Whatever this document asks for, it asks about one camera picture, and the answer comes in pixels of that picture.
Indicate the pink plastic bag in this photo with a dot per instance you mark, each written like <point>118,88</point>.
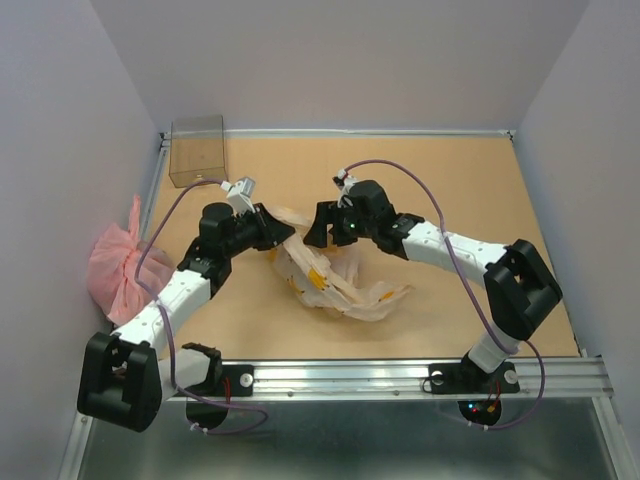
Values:
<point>116,262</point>

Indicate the transparent grey plastic box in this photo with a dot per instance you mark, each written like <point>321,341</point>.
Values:
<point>197,146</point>

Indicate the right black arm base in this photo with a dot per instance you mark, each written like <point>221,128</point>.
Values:
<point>458,377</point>

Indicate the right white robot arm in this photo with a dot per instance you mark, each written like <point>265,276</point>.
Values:
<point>520,288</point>

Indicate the aluminium front rail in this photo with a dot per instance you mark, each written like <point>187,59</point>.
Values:
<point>378,380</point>

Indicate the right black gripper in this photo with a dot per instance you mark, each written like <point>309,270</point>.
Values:
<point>327,213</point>

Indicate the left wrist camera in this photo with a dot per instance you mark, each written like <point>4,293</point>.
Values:
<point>238,194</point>

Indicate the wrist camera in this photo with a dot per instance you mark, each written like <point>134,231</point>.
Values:
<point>344,181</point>
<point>238,194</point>

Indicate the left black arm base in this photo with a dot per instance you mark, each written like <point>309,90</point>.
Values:
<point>235,377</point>

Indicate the translucent printed plastic bag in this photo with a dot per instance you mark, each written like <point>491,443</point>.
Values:
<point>328,278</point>

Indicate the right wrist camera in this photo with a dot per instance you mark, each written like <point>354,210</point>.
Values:
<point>344,181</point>

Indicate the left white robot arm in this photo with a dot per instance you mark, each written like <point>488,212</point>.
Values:
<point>127,374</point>

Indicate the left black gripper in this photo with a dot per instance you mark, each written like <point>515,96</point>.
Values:
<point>272,231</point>

